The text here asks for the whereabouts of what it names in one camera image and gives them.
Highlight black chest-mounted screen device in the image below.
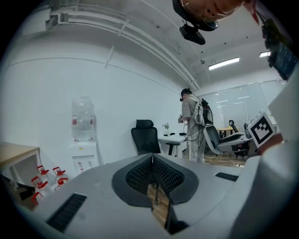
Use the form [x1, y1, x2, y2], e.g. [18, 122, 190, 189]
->
[260, 17, 299, 82]

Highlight light wood desk white legs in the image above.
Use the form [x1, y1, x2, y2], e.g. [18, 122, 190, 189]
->
[0, 141, 41, 189]

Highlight white ceiling pipes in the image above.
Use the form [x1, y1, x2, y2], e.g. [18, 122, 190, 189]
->
[45, 2, 201, 91]

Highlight white water dispenser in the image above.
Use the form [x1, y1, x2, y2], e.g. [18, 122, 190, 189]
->
[68, 141, 99, 175]

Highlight person's head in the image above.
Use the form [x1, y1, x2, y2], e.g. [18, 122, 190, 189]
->
[172, 0, 246, 32]

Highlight person's right forearm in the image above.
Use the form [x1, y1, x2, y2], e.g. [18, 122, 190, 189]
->
[258, 134, 285, 156]

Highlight black and red backpack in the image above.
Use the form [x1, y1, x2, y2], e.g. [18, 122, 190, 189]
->
[200, 98, 214, 125]

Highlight grey office chair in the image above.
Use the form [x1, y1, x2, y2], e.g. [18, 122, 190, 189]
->
[202, 123, 253, 160]

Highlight black head-mounted camera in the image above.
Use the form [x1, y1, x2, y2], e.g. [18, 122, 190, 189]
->
[179, 24, 206, 46]

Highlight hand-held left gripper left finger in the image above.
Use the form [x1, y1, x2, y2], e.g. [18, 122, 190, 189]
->
[32, 153, 169, 239]

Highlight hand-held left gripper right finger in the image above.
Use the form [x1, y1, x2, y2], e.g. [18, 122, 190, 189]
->
[153, 153, 245, 239]

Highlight round light wood table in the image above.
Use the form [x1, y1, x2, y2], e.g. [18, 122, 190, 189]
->
[216, 127, 241, 139]

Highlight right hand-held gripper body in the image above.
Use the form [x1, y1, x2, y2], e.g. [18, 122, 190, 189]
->
[247, 109, 278, 149]

